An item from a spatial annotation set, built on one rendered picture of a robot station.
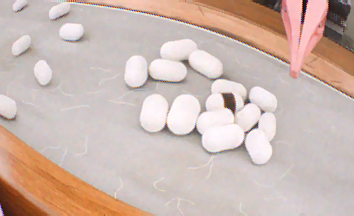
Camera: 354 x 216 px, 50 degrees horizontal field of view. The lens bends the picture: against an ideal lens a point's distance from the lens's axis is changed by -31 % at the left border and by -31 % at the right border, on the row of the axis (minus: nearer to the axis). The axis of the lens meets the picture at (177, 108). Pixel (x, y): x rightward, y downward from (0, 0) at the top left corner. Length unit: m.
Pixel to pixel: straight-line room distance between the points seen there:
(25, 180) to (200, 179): 0.15
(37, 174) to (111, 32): 0.27
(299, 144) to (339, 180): 0.07
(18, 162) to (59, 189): 0.05
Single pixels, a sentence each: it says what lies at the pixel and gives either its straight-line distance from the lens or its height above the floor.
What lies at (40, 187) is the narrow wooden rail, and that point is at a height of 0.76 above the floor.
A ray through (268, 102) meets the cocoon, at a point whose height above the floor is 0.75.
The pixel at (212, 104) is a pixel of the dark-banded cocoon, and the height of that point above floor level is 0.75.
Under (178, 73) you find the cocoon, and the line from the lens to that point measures 0.46.
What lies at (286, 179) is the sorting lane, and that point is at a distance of 0.39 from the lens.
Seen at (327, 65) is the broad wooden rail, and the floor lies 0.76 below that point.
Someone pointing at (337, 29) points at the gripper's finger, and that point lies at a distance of 0.40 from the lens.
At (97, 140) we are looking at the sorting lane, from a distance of 0.40.
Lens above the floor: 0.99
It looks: 35 degrees down
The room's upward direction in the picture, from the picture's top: 10 degrees clockwise
